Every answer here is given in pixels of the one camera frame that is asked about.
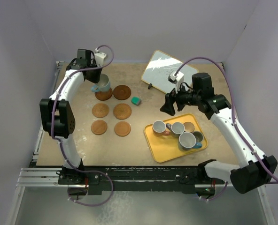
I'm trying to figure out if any small grey cup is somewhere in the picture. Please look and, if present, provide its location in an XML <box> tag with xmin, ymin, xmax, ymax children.
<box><xmin>192</xmin><ymin>131</ymin><xmax>204</xmax><ymax>143</ymax></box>

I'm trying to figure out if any dark brown ringed coaster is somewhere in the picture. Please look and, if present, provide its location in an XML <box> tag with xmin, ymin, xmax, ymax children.
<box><xmin>113</xmin><ymin>85</ymin><xmax>131</xmax><ymax>100</ymax></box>

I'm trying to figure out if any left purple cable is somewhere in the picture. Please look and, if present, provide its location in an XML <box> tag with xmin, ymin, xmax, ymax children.
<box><xmin>50</xmin><ymin>45</ymin><xmax>115</xmax><ymax>207</ymax></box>

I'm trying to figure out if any plain orange coaster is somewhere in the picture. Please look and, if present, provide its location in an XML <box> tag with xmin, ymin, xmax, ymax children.
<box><xmin>91</xmin><ymin>120</ymin><xmax>108</xmax><ymax>135</ymax></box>
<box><xmin>114</xmin><ymin>121</ymin><xmax>131</xmax><ymax>137</ymax></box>

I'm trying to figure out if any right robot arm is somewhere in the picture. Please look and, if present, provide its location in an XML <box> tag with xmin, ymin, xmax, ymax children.
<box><xmin>160</xmin><ymin>72</ymin><xmax>278</xmax><ymax>194</ymax></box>

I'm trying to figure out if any light woven front coaster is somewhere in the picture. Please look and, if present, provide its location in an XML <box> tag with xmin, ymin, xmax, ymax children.
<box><xmin>113</xmin><ymin>103</ymin><xmax>132</xmax><ymax>120</ymax></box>

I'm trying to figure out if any green whiteboard eraser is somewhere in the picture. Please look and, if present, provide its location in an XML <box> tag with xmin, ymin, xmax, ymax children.
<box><xmin>131</xmin><ymin>97</ymin><xmax>141</xmax><ymax>106</ymax></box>

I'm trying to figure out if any yellow tray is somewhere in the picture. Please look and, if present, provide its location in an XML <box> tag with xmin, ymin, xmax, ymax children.
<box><xmin>144</xmin><ymin>113</ymin><xmax>209</xmax><ymax>163</ymax></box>

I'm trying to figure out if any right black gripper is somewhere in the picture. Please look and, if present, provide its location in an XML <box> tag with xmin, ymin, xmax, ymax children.
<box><xmin>160</xmin><ymin>80</ymin><xmax>201</xmax><ymax>116</ymax></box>

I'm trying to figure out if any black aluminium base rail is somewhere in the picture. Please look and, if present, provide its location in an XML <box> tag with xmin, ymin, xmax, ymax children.
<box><xmin>16</xmin><ymin>160</ymin><xmax>264</xmax><ymax>195</ymax></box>

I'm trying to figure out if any purple cable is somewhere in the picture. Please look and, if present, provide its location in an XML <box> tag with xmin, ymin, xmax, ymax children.
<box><xmin>174</xmin><ymin>57</ymin><xmax>278</xmax><ymax>202</ymax></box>
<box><xmin>50</xmin><ymin>45</ymin><xmax>115</xmax><ymax>207</ymax></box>

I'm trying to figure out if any blue patterned mug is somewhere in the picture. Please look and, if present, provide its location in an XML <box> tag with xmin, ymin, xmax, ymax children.
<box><xmin>178</xmin><ymin>132</ymin><xmax>202</xmax><ymax>151</ymax></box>

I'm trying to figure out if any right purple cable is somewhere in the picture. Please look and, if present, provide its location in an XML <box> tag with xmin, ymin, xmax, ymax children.
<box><xmin>174</xmin><ymin>57</ymin><xmax>278</xmax><ymax>202</ymax></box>

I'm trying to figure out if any small orange cup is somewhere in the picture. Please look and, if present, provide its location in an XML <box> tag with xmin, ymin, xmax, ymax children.
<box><xmin>184</xmin><ymin>122</ymin><xmax>195</xmax><ymax>133</ymax></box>

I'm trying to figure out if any large teal mug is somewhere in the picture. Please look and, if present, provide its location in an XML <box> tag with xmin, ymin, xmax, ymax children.
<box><xmin>91</xmin><ymin>74</ymin><xmax>110</xmax><ymax>92</ymax></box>

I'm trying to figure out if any pink handled patterned mug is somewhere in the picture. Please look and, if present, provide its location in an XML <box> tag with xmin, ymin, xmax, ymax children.
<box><xmin>152</xmin><ymin>120</ymin><xmax>170</xmax><ymax>136</ymax></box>

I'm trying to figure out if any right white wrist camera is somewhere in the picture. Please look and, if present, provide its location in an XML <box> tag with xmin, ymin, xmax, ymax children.
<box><xmin>168</xmin><ymin>71</ymin><xmax>185</xmax><ymax>94</ymax></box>

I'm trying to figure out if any light woven coaster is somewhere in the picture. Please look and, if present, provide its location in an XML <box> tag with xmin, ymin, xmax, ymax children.
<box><xmin>92</xmin><ymin>103</ymin><xmax>109</xmax><ymax>118</ymax></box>
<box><xmin>113</xmin><ymin>103</ymin><xmax>132</xmax><ymax>120</ymax></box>

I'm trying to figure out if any small whiteboard with wooden frame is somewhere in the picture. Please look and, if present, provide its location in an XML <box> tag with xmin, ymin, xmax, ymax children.
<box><xmin>140</xmin><ymin>49</ymin><xmax>199</xmax><ymax>102</ymax></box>

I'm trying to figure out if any grey handled mug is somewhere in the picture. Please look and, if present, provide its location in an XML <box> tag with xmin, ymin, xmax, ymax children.
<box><xmin>171</xmin><ymin>122</ymin><xmax>185</xmax><ymax>135</ymax></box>

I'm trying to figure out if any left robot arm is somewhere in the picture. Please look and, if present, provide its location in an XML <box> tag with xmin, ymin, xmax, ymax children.
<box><xmin>39</xmin><ymin>48</ymin><xmax>107</xmax><ymax>184</ymax></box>

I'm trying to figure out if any plain orange front coaster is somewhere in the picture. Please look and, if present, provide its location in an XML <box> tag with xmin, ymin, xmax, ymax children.
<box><xmin>114</xmin><ymin>121</ymin><xmax>131</xmax><ymax>137</ymax></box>

